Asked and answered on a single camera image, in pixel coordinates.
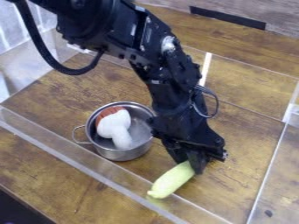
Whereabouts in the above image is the stainless steel pot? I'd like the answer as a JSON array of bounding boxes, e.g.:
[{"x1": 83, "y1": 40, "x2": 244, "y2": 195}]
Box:
[{"x1": 72, "y1": 101, "x2": 155, "y2": 162}]

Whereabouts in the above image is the plush mushroom toy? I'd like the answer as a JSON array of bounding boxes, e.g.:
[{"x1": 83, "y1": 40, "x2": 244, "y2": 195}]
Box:
[{"x1": 96, "y1": 106, "x2": 132, "y2": 150}]

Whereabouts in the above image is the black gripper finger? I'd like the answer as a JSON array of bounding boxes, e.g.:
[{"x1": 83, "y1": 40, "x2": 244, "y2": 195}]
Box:
[
  {"x1": 163, "y1": 141, "x2": 188, "y2": 164},
  {"x1": 188, "y1": 150, "x2": 209, "y2": 174}
]

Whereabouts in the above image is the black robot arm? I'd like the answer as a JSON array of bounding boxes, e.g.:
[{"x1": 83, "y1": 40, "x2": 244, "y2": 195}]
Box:
[{"x1": 29, "y1": 0, "x2": 227, "y2": 174}]

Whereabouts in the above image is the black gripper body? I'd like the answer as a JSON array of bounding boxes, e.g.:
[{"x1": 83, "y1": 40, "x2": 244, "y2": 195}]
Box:
[{"x1": 145, "y1": 99, "x2": 229, "y2": 163}]

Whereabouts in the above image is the black strip on wall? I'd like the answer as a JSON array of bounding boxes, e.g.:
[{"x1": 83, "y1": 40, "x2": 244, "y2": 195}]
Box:
[{"x1": 189, "y1": 6, "x2": 267, "y2": 30}]

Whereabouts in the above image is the black cable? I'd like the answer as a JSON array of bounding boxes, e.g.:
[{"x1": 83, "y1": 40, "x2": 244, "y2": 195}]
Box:
[{"x1": 7, "y1": 0, "x2": 220, "y2": 119}]

